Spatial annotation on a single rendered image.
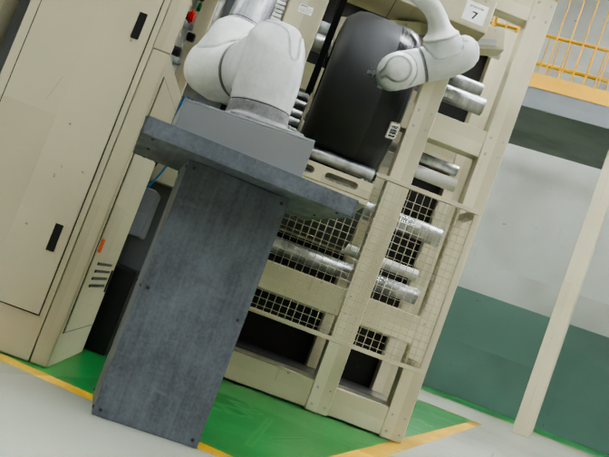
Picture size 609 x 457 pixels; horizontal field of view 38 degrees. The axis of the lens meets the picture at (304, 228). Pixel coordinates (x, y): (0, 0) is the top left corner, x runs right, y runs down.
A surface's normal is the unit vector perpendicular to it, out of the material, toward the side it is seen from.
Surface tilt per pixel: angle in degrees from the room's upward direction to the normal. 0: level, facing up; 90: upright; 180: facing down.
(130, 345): 90
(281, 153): 90
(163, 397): 90
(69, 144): 90
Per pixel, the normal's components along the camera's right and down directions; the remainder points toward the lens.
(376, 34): 0.25, -0.55
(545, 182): -0.26, -0.18
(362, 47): 0.18, -0.34
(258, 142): 0.22, 0.00
